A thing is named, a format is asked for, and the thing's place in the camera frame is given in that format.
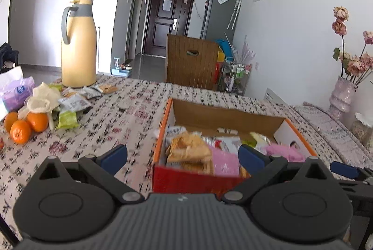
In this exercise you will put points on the cream plastic bag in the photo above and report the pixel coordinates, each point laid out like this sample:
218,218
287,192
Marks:
44,99

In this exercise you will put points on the patterned calligraphy tablecloth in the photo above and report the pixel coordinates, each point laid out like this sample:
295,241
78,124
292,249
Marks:
129,116

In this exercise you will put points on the grey refrigerator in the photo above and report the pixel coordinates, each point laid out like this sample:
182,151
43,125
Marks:
219,20

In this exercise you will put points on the pink textured vase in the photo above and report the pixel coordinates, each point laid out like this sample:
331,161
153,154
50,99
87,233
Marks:
341,98

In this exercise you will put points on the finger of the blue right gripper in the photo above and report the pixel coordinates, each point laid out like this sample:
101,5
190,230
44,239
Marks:
345,170

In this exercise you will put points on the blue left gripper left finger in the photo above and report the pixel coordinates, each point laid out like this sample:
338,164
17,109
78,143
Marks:
112,161

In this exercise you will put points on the dried pink roses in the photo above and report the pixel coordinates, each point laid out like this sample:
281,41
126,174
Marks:
356,66

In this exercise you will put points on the dark brown entrance door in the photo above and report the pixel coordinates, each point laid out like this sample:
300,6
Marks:
165,17

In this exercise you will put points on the small green packet far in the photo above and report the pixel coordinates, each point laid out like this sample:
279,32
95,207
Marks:
67,120

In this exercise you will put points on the orange fruit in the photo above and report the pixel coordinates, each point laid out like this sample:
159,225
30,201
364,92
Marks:
20,132
38,121

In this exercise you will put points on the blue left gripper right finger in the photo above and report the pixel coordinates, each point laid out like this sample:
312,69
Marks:
252,160

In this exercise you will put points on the wire storage cart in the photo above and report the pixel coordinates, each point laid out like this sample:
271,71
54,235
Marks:
233,77

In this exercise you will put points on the yellow thermos jug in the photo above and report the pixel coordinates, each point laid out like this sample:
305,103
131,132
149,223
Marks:
78,45

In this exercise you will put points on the purple tissue pack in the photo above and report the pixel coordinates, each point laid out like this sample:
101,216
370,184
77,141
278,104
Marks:
16,93

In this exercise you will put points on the pink snack packet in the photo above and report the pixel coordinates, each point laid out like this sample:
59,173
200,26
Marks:
224,163
290,153

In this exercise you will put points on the clear jar of nuts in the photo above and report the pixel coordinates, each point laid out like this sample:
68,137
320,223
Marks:
361,128

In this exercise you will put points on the pink grey folded blanket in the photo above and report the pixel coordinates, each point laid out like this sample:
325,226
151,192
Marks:
329,138

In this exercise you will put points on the red cardboard pumpkin box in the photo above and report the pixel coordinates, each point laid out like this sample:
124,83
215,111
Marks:
182,159

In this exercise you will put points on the long green snack bar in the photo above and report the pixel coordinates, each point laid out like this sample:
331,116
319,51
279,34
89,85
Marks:
257,140

